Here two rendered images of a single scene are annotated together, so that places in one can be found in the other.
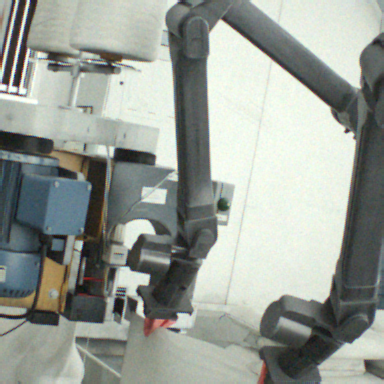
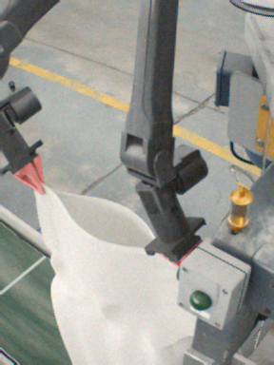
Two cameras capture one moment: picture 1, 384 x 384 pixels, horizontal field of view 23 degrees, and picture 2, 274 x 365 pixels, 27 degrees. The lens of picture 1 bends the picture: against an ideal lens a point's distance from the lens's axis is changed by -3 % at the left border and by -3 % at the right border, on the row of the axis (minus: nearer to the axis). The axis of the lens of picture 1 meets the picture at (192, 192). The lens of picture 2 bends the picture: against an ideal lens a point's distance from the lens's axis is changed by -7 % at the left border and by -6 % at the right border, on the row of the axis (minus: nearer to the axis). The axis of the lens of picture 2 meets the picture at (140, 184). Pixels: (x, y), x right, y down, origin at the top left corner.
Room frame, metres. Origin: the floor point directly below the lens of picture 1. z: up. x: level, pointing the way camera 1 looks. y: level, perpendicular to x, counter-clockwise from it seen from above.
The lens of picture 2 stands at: (2.39, -0.28, 1.84)
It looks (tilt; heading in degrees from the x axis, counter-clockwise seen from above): 42 degrees down; 161
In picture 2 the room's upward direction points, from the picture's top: 1 degrees counter-clockwise
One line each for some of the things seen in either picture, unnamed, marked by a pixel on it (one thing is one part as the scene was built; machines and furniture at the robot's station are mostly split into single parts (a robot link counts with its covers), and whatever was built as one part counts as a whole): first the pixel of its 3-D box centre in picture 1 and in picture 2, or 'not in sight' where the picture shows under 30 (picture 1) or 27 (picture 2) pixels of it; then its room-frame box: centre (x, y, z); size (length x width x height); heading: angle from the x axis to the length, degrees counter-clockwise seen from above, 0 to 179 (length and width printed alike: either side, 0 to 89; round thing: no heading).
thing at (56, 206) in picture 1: (52, 210); (234, 85); (1.55, 0.22, 1.25); 0.10 x 0.08 x 0.12; 146
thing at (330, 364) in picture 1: (304, 351); not in sight; (4.79, -0.73, 0.44); 0.66 x 0.42 x 0.14; 25
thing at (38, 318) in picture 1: (42, 316); not in sight; (1.82, 0.25, 1.01); 0.06 x 0.04 x 0.02; 121
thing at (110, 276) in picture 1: (110, 281); not in sight; (1.82, 0.12, 1.11); 0.03 x 0.03 x 0.06
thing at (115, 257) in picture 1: (114, 263); not in sight; (1.83, 0.12, 1.14); 0.05 x 0.04 x 0.16; 121
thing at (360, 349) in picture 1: (341, 340); not in sight; (4.64, -0.89, 0.56); 0.66 x 0.42 x 0.15; 121
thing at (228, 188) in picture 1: (213, 201); (212, 287); (2.01, -0.05, 1.29); 0.08 x 0.05 x 0.09; 31
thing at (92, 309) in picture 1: (82, 306); not in sight; (1.86, 0.17, 1.04); 0.08 x 0.06 x 0.05; 121
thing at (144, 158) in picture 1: (134, 156); not in sight; (1.96, 0.13, 1.35); 0.09 x 0.09 x 0.03
